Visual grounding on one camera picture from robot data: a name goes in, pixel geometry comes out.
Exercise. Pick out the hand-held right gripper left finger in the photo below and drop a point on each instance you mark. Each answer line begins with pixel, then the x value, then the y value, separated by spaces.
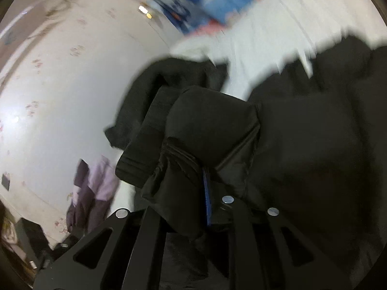
pixel 151 247

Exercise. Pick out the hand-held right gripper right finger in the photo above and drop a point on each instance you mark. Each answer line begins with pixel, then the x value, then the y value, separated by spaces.
pixel 208 199

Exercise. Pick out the black padded jacket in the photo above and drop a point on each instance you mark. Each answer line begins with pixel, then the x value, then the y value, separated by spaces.
pixel 272 145

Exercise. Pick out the purple and dark garment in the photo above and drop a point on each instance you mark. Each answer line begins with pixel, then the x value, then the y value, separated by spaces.
pixel 90 193

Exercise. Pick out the black hooded garment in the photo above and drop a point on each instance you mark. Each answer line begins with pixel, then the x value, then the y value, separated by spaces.
pixel 157 96

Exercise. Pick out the dark furniture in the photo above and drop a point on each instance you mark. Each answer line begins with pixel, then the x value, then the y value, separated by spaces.
pixel 27 241

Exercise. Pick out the white striped bed sheet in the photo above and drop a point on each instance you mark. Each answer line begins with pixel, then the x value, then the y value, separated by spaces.
pixel 266 27

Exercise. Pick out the dark wall socket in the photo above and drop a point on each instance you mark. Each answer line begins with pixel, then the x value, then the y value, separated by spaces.
pixel 5 181

